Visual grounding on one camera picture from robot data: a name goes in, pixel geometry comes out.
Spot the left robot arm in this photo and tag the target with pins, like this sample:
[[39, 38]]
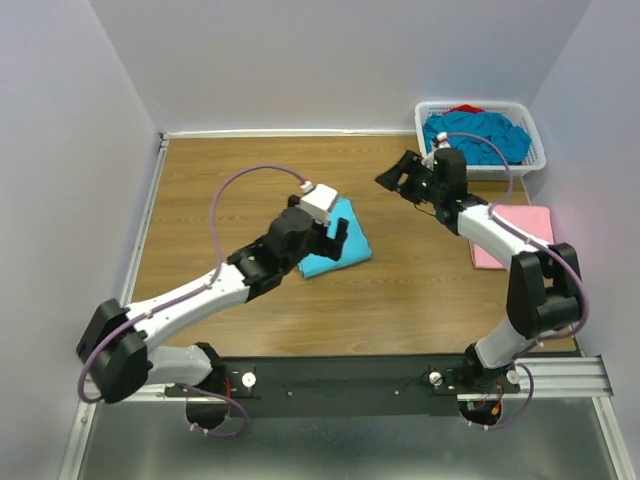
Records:
[[116, 346]]

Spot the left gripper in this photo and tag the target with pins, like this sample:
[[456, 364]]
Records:
[[332, 247]]

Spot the folded pink t shirt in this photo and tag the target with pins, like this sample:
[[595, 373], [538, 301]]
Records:
[[534, 220]]

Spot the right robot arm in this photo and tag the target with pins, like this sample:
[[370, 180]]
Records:
[[545, 294]]

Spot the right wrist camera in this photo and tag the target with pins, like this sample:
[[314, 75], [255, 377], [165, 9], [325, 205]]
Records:
[[440, 141]]

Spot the red t shirt in basket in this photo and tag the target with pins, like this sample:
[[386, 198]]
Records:
[[465, 107]]

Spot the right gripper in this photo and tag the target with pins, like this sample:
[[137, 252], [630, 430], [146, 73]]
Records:
[[410, 164]]

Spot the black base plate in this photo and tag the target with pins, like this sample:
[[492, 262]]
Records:
[[344, 386]]

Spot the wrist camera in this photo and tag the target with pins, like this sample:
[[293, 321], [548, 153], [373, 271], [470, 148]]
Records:
[[440, 141], [318, 200]]

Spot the dark blue t shirt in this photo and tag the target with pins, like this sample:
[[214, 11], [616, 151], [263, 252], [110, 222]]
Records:
[[475, 135]]

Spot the white plastic laundry basket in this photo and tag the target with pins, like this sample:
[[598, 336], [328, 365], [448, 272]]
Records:
[[497, 138]]

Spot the light blue t shirt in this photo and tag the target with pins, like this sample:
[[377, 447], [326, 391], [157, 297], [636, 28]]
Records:
[[356, 248]]

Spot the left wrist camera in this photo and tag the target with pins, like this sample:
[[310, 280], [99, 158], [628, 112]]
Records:
[[318, 200]]

